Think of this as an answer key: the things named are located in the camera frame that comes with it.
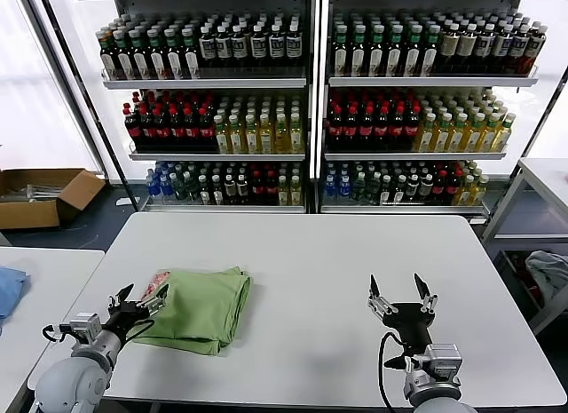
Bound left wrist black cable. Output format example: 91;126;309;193
42;324;72;344

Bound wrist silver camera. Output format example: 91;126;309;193
66;313;104;343
424;343;463;383

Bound red cap cola bottle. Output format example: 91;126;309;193
198;107;216;150
388;105;406;150
403;104;421;150
327;105;344;150
358;105;375;150
169;105;185;150
373;105;391;150
343;105;359;150
250;171;266;206
122;102;142;150
183;106;201;150
264;171;279;206
139;104;157;150
446;170;462;202
154;105;171;150
432;170;447;202

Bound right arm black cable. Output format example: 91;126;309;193
376;331;418;409

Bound grey window frame post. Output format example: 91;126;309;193
20;0;108;181

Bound grey white cloth pile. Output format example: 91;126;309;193
525;250;568;301

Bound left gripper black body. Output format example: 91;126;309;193
106;300;150;343

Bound white metal frame table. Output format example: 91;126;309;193
481;157;568;337

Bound reddish brown drink bottle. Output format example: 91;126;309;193
525;25;548;75

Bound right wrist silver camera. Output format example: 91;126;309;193
424;343;463;383

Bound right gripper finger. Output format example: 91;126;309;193
414;272;440;314
367;274;397;319

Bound white side table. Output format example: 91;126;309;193
0;246;107;413

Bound light green printed shirt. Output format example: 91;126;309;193
131;265;253;356

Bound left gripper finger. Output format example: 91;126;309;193
107;283;135;314
137;283;170;316

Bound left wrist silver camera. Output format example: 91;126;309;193
66;313;104;343

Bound clear plastic wrapped items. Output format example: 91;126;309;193
26;184;67;204

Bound red object under table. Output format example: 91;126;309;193
516;260;541;308

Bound grey metal shelf rack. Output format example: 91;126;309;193
318;0;540;217
70;0;319;215

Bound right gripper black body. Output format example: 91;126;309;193
382;301;436;356

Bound brown cardboard box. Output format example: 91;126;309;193
0;167;107;231

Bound blue folded cloth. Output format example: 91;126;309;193
0;265;32;337

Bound dark window frame post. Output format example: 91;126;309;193
38;0;141;211

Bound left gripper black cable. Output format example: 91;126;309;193
130;318;155;343

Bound yellow tea bottle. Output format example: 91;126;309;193
477;112;502;154
258;113;274;155
469;175;491;206
491;112;517;154
431;113;454;154
414;113;438;154
243;114;260;155
452;175;476;206
273;113;290;155
276;175;291;207
446;113;469;154
288;113;305;155
213;114;230;155
462;112;486;154
228;114;245;155
288;175;304;207

